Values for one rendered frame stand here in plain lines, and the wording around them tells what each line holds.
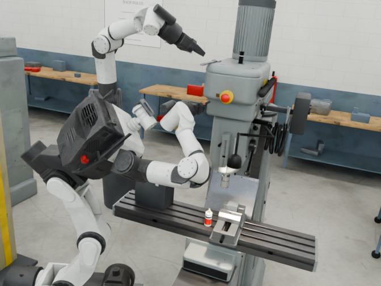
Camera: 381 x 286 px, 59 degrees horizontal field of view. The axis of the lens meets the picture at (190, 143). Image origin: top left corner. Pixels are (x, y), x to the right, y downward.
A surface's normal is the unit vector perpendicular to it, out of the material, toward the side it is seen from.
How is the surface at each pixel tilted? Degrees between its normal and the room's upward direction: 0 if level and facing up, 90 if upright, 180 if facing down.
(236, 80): 90
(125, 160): 54
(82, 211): 115
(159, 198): 90
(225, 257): 0
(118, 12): 90
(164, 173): 59
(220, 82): 90
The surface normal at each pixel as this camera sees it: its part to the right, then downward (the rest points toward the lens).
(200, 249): 0.08, -0.94
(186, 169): -0.48, -0.29
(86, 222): -0.01, 0.34
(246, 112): -0.33, 0.30
